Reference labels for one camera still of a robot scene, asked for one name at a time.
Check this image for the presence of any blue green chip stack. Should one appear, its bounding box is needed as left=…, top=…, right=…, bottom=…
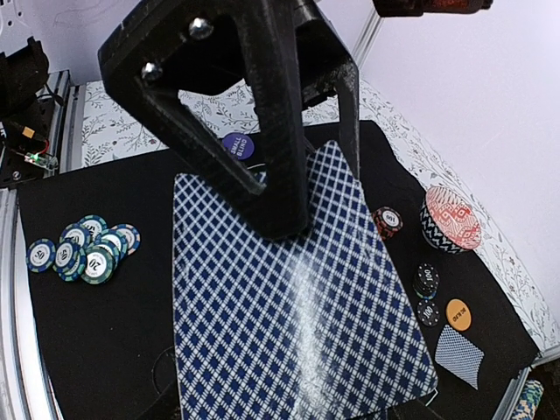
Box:
left=52, top=214, right=141, bottom=285

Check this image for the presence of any black 100 poker chip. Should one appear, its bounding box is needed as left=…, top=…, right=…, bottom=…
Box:
left=412, top=262, right=440, bottom=300

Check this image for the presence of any red poker chip stack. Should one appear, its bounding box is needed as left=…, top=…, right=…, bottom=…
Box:
left=373, top=206, right=403, bottom=241

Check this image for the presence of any orange big blind button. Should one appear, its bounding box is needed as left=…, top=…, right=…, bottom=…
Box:
left=445, top=298, right=473, bottom=332

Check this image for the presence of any purple small blind button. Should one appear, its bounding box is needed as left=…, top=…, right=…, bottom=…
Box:
left=221, top=132, right=255, bottom=161

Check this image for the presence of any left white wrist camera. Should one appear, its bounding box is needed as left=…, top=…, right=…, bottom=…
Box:
left=373, top=0, right=494, bottom=18

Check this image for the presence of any black poker mat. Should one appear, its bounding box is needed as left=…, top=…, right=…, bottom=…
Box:
left=17, top=121, right=538, bottom=419

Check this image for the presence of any blue playing card deck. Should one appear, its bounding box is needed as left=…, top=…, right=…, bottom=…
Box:
left=172, top=141, right=438, bottom=419

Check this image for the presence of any left poker chip row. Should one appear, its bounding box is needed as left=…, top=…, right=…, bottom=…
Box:
left=510, top=379, right=544, bottom=420

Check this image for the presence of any blue white poker chip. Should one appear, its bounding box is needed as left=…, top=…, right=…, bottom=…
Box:
left=26, top=238, right=56, bottom=273

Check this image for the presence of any aluminium poker chip case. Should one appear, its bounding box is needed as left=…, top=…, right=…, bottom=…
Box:
left=493, top=346, right=559, bottom=419

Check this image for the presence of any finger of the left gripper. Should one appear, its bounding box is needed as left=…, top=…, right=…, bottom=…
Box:
left=294, top=1, right=361, bottom=179
left=98, top=1, right=309, bottom=239

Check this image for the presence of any patterned small bowl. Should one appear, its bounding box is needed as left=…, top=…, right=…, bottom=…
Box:
left=419, top=185, right=482, bottom=255

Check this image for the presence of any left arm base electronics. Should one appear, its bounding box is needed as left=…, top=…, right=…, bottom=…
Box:
left=1, top=37, right=64, bottom=187

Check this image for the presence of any left aluminium frame post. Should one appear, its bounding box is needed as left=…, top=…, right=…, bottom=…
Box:
left=351, top=9, right=383, bottom=69

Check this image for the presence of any black poker chip stack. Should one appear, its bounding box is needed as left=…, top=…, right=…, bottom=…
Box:
left=416, top=299, right=440, bottom=327

